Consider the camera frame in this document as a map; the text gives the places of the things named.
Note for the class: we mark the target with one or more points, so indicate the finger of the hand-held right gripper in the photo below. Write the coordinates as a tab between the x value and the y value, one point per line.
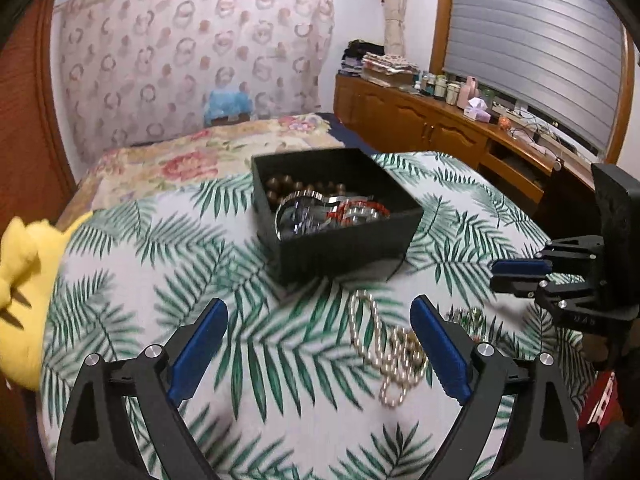
520	266
517	286

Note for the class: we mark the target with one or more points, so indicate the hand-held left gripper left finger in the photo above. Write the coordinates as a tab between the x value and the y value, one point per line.
197	355

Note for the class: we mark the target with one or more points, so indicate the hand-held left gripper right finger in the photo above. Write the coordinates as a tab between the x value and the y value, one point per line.
442	355

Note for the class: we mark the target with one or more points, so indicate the black cardboard box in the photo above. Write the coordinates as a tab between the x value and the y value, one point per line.
350	255

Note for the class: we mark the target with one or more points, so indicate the leaf print tablecloth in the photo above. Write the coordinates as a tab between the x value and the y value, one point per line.
150	260

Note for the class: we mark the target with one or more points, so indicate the red box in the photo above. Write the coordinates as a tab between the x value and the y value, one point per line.
600	400

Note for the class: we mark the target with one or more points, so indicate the white power strip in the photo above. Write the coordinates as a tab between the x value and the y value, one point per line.
530	125

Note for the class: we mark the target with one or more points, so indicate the small orange ornament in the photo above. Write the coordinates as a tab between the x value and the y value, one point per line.
505	122

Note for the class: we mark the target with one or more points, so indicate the pink tissue box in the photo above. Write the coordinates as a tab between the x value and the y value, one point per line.
477	112

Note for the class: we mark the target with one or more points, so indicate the pink bottle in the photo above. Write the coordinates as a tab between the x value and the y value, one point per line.
469	91

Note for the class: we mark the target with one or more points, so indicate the yellow plush toy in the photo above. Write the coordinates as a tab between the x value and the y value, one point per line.
30	270

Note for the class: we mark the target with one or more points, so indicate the wooden sideboard cabinet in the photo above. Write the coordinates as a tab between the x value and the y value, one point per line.
400	115

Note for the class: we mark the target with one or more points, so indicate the row of cosmetic bottles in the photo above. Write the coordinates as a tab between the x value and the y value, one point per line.
440	87

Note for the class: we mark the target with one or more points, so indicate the floral bedspread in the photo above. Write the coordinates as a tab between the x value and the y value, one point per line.
175	160

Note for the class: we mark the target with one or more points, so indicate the dark blue bed sheet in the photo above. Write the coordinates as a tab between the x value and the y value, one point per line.
350	132

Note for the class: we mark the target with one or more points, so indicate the grey window blind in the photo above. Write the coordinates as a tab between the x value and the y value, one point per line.
535	35

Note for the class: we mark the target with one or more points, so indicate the flat cardboard box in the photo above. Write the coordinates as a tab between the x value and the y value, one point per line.
385	80

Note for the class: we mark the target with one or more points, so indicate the stack of folded clothes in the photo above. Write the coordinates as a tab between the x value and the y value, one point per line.
390	62

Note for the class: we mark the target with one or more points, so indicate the blue plastic bag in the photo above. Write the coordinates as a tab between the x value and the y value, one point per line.
227	102

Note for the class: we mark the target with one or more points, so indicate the stack of dark clothes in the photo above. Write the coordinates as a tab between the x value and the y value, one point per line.
355	57

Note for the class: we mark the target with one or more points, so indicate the tied cream curtain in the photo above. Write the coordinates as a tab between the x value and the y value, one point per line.
392	10

